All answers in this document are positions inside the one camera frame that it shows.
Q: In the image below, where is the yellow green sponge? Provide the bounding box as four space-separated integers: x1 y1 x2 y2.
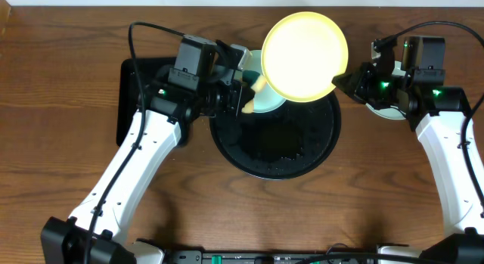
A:
241 70 267 113

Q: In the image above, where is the yellow plate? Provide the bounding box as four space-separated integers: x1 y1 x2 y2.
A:
261 11 349 103

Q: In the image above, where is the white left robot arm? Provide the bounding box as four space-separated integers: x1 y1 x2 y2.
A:
41 36 254 263

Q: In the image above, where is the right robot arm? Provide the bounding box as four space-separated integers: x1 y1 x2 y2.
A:
333 62 483 263

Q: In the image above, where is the black round tray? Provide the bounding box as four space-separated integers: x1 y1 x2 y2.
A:
209 92 342 180

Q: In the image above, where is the black rectangular tray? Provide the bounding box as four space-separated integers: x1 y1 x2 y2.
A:
116 57 175 147

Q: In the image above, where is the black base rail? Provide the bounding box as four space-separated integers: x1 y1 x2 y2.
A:
162 249 383 264

